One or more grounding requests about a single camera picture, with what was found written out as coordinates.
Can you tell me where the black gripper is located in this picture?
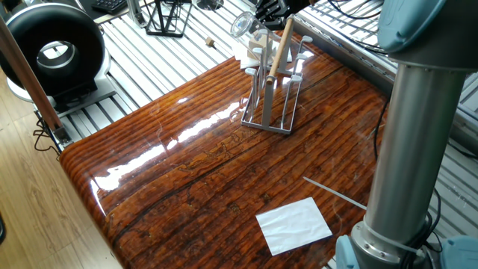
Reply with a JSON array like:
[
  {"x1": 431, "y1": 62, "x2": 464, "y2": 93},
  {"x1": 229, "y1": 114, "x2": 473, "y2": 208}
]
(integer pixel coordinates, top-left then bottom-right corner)
[{"x1": 253, "y1": 0, "x2": 313, "y2": 25}]

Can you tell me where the white wire cup rack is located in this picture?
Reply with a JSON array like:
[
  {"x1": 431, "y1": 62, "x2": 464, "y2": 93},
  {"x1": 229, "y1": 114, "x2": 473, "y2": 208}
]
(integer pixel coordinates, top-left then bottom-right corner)
[{"x1": 240, "y1": 19, "x2": 316, "y2": 135}]

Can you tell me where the black round fan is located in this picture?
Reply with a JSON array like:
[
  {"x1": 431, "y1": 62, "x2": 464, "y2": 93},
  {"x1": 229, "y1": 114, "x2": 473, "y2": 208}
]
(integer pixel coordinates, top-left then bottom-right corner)
[{"x1": 0, "y1": 2, "x2": 108, "y2": 99}]

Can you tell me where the black wire stand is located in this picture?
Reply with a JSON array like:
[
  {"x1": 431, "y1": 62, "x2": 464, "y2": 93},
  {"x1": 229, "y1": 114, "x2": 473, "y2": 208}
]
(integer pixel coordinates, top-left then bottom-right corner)
[{"x1": 145, "y1": 0, "x2": 187, "y2": 38}]

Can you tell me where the brown wooden post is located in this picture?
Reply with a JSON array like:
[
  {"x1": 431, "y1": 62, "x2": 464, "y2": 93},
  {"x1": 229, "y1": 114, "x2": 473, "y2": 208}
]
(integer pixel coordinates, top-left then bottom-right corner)
[{"x1": 0, "y1": 15, "x2": 66, "y2": 134}]

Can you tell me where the flat white paper sheet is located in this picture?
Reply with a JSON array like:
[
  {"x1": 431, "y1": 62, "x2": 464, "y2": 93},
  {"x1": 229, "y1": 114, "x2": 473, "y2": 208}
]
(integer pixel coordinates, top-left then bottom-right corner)
[{"x1": 255, "y1": 197, "x2": 334, "y2": 257}]

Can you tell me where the black keyboard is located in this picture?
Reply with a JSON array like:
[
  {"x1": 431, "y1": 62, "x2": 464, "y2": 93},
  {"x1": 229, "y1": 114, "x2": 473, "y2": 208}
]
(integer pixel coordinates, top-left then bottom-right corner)
[{"x1": 88, "y1": 0, "x2": 129, "y2": 14}]

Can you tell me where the clear glass cup with handle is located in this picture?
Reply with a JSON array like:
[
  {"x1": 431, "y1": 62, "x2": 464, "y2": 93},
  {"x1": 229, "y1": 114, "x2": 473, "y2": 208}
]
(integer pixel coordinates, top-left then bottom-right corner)
[{"x1": 229, "y1": 11, "x2": 271, "y2": 47}]

